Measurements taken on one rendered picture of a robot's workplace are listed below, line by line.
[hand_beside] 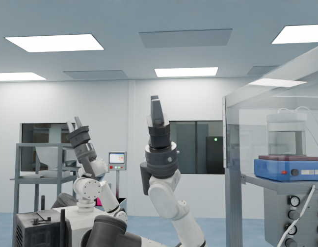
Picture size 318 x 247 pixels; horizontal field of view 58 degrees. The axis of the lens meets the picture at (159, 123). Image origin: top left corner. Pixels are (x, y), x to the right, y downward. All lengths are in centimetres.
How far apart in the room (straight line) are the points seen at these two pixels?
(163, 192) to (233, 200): 65
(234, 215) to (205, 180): 468
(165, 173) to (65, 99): 597
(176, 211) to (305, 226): 53
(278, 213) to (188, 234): 37
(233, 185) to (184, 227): 56
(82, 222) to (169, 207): 29
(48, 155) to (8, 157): 272
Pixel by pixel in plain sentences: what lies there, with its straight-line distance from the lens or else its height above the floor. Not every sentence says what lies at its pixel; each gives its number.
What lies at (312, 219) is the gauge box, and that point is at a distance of 120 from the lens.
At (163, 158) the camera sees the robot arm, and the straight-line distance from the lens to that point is 76.
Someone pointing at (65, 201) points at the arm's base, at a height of 124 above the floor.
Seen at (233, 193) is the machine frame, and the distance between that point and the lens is 139.
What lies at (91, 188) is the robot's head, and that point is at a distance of 100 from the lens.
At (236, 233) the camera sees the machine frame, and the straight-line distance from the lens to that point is 143.
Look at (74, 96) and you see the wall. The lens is 660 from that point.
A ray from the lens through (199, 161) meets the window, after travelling 613.
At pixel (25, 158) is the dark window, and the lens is 712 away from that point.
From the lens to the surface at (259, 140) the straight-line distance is 105.
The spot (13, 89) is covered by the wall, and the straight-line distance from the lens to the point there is 729.
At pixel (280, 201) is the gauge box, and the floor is 126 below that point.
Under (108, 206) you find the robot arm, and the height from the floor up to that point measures 118.
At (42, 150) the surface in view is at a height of 139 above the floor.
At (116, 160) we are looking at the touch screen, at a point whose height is 128.
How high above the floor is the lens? 146
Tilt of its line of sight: 5 degrees up
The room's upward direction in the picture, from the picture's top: straight up
